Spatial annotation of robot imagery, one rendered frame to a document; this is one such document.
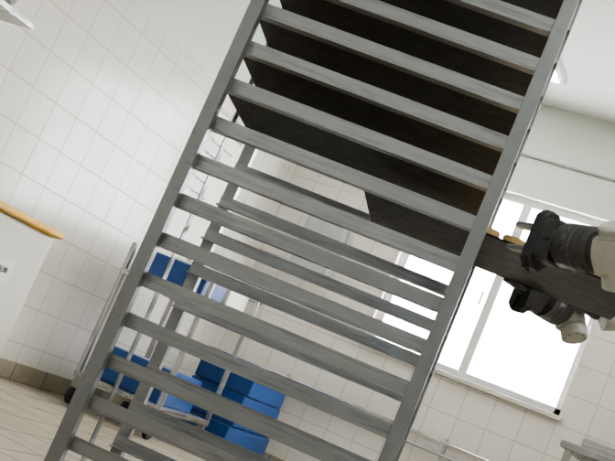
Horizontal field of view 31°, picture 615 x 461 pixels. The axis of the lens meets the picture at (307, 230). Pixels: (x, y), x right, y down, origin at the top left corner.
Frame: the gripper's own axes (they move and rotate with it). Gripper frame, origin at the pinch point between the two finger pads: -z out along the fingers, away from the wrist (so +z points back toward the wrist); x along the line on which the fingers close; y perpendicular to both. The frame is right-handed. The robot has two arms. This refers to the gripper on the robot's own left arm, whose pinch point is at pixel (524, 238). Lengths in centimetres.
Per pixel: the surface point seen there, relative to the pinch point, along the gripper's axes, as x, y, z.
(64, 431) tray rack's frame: -71, 49, -49
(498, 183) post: 8.4, 6.4, -6.3
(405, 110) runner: 16.5, 20.8, -24.9
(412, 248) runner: -9.9, 12.0, -16.2
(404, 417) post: -41.8, 5.9, -5.8
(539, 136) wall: 181, -362, -377
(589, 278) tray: -1.4, -15.6, 5.7
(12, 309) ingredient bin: -60, -40, -304
